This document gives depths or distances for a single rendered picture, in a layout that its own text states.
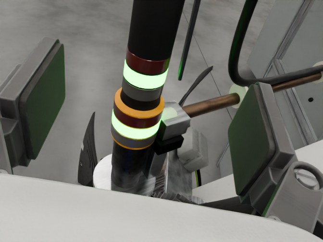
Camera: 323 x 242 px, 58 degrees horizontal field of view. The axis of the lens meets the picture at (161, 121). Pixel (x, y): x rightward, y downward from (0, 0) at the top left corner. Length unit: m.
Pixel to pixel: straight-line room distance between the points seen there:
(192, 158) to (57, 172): 1.44
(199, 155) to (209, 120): 1.92
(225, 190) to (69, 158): 1.58
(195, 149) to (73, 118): 1.77
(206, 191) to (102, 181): 0.49
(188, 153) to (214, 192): 0.12
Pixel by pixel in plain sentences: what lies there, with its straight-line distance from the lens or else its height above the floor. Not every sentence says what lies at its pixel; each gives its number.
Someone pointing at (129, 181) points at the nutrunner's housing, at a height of 1.47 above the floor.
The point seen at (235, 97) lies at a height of 1.54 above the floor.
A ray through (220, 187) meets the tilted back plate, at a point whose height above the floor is 1.14.
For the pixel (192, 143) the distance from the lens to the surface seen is 0.79.
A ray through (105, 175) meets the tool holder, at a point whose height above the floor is 1.45.
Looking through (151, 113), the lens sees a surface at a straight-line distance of 0.24.
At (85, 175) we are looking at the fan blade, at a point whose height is 1.02.
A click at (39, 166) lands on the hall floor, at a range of 2.17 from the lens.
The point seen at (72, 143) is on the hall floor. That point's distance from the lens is 2.28.
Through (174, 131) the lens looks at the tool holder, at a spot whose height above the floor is 1.53.
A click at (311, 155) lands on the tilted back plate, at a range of 0.71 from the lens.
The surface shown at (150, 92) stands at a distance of 0.23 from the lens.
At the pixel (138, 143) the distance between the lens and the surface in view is 0.26.
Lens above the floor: 1.73
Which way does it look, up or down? 43 degrees down
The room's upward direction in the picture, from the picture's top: 16 degrees clockwise
